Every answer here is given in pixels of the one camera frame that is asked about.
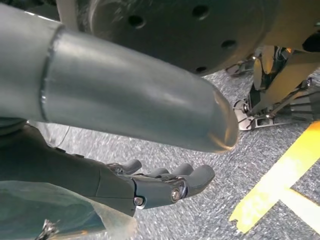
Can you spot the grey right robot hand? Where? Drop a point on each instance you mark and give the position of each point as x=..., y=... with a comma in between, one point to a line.
x=124, y=96

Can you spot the clear plastic film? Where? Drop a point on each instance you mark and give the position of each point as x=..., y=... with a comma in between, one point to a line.
x=50, y=212

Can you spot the yellow floor tape square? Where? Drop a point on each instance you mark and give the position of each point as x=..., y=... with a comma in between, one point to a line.
x=275, y=182

